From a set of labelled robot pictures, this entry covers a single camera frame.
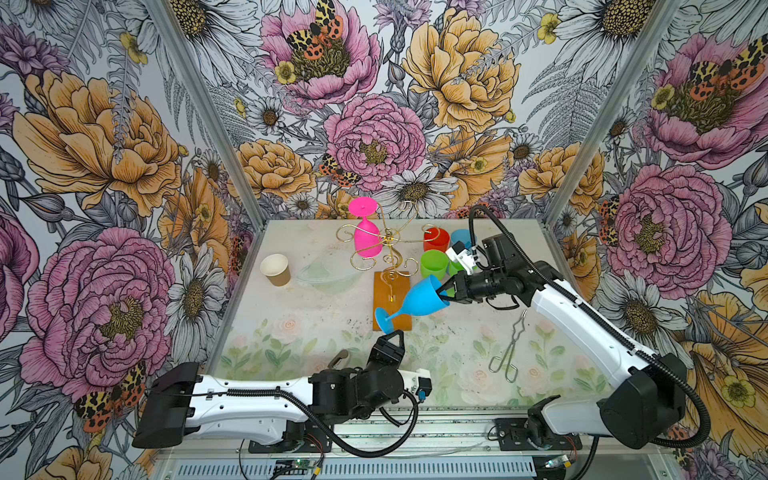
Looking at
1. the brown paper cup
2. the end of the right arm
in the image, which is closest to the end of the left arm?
the end of the right arm

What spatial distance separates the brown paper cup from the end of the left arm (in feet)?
1.53

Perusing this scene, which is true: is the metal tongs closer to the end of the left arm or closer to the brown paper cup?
the end of the left arm

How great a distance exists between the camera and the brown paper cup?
99 cm

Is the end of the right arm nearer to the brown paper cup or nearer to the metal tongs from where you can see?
the metal tongs

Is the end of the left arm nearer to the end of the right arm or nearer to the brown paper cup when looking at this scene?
the end of the right arm

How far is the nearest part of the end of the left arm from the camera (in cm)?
64

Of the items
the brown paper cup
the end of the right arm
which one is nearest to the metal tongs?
the end of the right arm
